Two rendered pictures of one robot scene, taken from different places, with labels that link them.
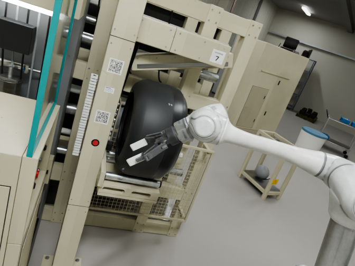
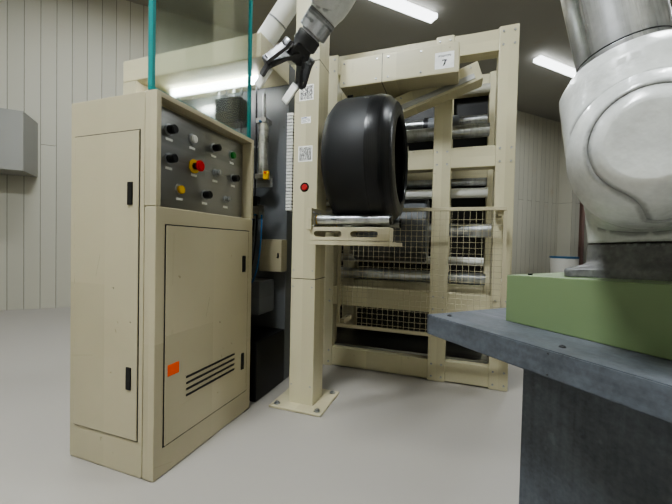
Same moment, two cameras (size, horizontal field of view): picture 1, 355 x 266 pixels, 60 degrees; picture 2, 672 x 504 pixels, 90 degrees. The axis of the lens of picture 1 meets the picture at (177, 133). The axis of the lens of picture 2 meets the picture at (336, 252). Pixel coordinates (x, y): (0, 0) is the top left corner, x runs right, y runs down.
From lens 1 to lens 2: 1.33 m
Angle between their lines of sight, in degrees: 42
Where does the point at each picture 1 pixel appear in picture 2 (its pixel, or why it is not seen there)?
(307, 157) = not seen: outside the picture
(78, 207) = (303, 281)
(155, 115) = (344, 108)
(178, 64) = (407, 103)
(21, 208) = (150, 154)
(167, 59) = not seen: hidden behind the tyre
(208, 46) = (427, 54)
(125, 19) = not seen: hidden behind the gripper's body
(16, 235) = (150, 192)
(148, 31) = (353, 71)
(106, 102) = (306, 134)
